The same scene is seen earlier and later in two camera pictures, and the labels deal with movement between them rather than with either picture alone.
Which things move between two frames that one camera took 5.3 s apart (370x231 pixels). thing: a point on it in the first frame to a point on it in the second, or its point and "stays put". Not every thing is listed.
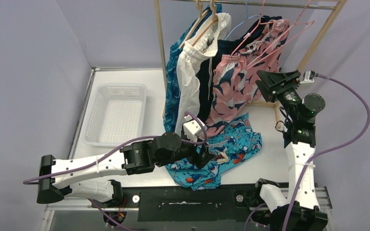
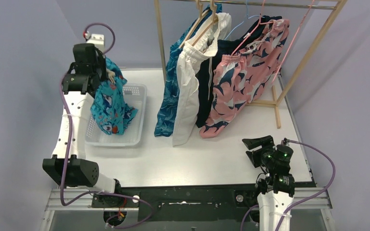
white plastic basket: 117,115 stays put
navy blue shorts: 206,83 stays put
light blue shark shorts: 241,141 to 109,108
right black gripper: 272,84 to 267,143
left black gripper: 199,155 to 99,78
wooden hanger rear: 201,15 stays put
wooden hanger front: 214,19 stays put
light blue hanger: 244,19 stays put
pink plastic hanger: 297,22 to 291,42
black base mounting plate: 230,203 stays put
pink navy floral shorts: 251,77 stays put
